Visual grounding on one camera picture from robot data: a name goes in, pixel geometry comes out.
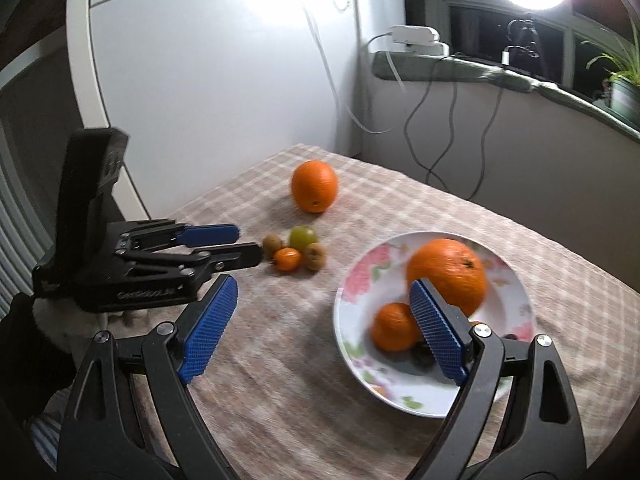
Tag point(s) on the small orange kumquat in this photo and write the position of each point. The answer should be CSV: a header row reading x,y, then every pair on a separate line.
x,y
287,259

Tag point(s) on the black tripod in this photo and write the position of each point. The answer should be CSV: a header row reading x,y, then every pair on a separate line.
x,y
525,35

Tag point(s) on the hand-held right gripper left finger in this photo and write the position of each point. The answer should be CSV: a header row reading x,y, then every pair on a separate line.
x,y
210,325

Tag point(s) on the small green jujube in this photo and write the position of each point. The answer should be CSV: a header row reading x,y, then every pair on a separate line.
x,y
302,237

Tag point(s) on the white cabinet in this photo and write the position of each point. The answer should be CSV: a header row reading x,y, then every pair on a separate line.
x,y
200,85

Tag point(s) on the white slatted panel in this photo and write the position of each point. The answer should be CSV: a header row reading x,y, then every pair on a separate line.
x,y
20,220

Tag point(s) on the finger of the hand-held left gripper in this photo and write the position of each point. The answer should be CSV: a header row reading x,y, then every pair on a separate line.
x,y
210,234
235,255

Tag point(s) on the large smooth orange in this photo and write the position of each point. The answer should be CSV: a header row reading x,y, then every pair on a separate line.
x,y
315,186

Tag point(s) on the small brown kiwi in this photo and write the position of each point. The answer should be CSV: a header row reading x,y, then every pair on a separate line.
x,y
272,245
316,256

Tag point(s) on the potted spider plant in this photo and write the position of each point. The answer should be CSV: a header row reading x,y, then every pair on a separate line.
x,y
622,85

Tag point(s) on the white power strip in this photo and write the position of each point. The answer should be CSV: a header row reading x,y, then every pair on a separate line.
x,y
415,37

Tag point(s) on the striped cloth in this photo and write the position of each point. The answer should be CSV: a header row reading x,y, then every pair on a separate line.
x,y
47,435

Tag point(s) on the beige plaid tablecloth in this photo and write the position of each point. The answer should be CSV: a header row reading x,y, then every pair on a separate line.
x,y
300,385

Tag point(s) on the white floral plate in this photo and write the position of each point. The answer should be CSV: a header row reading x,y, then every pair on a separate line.
x,y
360,360

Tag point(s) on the white window frame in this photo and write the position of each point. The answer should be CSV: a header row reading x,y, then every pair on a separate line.
x,y
442,15

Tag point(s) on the large tangerine with stem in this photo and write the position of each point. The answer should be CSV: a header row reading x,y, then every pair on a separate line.
x,y
446,276

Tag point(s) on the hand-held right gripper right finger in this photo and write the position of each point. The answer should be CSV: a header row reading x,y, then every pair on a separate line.
x,y
440,330

